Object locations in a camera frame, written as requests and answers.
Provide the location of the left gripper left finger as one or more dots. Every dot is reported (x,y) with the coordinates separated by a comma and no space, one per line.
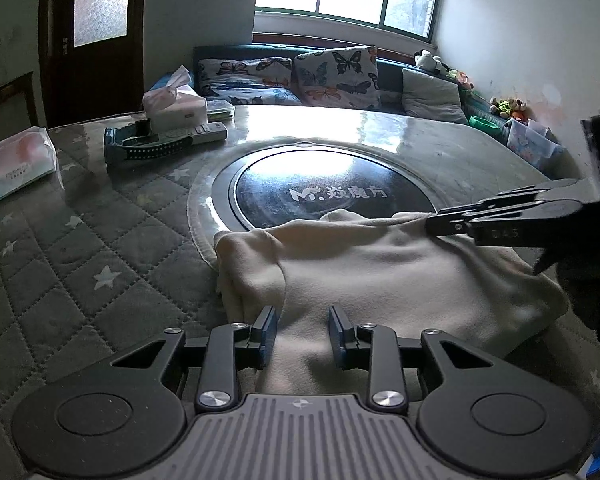
(218,358)

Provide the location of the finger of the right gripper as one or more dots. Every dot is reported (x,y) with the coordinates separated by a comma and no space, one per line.
(540,223)
(562,189)

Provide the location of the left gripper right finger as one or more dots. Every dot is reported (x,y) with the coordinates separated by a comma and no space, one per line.
(384,356)

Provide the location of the cream beige garment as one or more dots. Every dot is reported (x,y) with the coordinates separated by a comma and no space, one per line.
(386,271)

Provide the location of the clear storage box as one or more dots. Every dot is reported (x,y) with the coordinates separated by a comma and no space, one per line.
(533,147)

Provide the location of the colourful plush toys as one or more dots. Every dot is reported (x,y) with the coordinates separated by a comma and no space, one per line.
(510,108)

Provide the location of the grey plain pillow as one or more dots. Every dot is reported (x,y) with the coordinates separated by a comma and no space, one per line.
(428,97)

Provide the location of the round black induction plate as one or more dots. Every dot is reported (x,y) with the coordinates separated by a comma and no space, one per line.
(270,187)

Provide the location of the panda plush toy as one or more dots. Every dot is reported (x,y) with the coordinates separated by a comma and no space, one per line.
(430,63)

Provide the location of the dark green sofa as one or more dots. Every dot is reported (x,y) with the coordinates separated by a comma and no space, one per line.
(390,78)

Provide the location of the white remote control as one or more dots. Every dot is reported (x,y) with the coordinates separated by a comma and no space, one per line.
(205,133)

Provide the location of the small flat packets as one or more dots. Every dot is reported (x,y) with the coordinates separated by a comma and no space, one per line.
(219,110)

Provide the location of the right butterfly pillow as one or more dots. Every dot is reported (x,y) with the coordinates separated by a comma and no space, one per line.
(342,78)

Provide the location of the butterfly pillow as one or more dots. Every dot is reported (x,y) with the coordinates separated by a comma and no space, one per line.
(262,81)
(342,78)

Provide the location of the pink tissue box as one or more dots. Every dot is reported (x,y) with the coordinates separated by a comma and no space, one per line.
(176,105)

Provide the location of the left butterfly pillow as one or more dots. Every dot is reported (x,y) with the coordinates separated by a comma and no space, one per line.
(262,81)

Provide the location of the wrapped tissue pack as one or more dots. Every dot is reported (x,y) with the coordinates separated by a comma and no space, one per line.
(24,158)

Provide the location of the dark wooden console table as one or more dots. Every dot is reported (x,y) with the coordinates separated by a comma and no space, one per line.
(17,106)

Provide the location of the dark door with glass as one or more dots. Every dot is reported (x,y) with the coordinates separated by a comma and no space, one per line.
(91,58)

